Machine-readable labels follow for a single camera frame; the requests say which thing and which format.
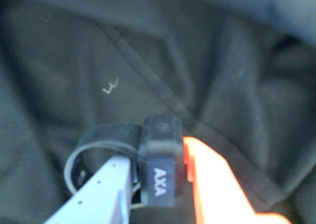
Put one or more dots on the blue-grey gripper finger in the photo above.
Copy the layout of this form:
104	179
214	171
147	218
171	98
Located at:
98	197

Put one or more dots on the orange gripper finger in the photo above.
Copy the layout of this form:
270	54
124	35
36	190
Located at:
214	189

